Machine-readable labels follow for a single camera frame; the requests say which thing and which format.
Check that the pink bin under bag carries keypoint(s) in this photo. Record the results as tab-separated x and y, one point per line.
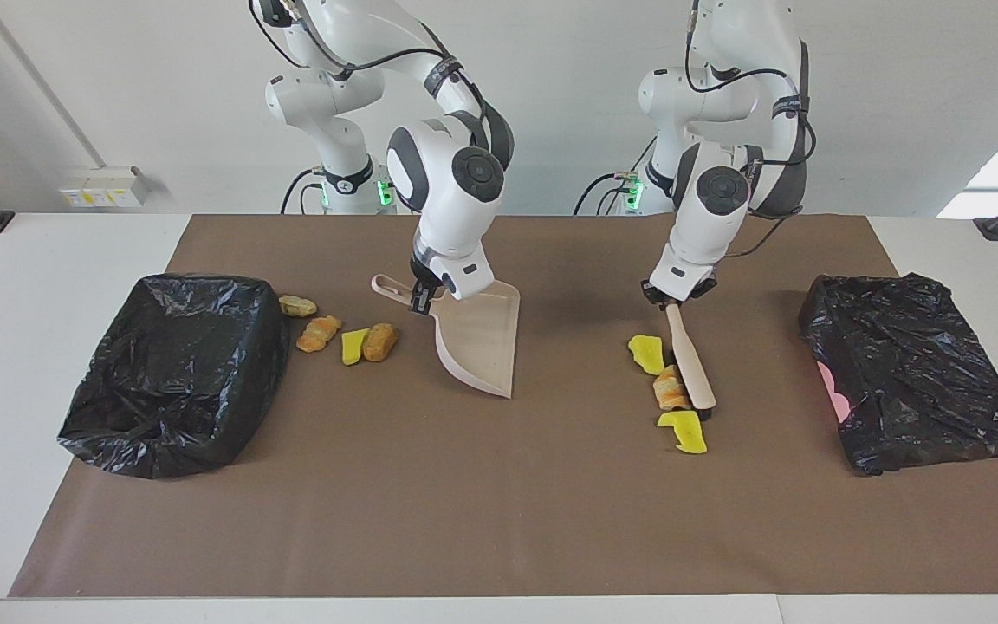
830	386

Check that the yellow sponge with green side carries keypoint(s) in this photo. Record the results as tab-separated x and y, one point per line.
646	354

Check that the notched yellow sponge piece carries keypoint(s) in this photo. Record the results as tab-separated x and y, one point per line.
685	433

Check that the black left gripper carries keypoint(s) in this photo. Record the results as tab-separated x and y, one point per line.
657	297

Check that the pale bread piece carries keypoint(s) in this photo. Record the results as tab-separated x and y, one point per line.
297	305

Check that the white wall socket box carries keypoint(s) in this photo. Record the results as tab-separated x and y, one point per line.
100	186

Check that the beige hand brush black bristles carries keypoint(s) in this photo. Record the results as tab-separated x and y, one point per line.
690	355

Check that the brown table mat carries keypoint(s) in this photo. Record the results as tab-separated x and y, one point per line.
378	520

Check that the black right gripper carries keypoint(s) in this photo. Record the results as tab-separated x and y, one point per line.
425	279

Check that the black plastic trash bag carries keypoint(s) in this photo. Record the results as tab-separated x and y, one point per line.
178	373
923	373

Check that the beige plastic dustpan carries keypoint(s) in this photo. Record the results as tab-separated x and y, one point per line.
482	338

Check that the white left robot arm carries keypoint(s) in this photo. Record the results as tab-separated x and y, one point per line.
707	199

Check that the orange striped croissant piece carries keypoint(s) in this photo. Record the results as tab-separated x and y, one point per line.
319	334

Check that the brown oval bread roll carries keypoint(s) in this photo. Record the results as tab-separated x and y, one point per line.
379	341

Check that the small yellow sponge wedge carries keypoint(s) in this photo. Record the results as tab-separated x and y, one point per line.
353	347

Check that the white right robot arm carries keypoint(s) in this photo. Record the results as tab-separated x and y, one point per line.
447	173

